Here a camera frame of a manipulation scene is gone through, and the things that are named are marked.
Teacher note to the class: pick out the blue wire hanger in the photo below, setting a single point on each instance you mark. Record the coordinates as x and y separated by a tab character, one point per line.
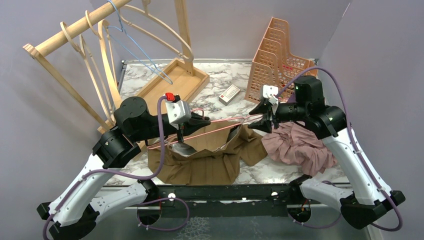
153	68

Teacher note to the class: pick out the pink wire hanger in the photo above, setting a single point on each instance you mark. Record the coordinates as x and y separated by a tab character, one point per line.
244	120

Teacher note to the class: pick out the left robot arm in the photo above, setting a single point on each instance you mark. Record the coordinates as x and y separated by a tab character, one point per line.
77	211

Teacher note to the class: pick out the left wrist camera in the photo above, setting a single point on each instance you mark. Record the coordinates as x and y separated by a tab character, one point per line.
178	110

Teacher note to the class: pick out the wooden hanger leftmost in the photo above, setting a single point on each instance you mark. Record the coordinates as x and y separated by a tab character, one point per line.
93	71

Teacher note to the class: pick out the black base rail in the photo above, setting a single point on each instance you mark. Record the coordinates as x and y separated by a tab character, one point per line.
215	201

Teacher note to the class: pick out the peach plastic file organizer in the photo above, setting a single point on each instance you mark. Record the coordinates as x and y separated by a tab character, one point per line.
273	62

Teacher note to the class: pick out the brown skirt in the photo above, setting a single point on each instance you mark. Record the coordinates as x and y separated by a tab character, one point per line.
212	159

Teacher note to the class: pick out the pink skirt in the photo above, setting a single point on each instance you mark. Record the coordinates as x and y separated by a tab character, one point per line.
294	145

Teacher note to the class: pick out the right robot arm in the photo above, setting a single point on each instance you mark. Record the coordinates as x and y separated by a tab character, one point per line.
370	197

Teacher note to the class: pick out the wooden clothes rack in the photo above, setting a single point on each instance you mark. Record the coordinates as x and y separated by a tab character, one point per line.
135	78

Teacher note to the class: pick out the small white red box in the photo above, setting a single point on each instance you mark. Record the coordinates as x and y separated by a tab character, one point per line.
229	94

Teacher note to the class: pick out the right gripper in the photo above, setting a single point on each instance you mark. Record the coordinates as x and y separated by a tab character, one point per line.
262	108

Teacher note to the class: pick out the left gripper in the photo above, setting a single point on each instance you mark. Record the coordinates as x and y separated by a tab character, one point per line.
193	124

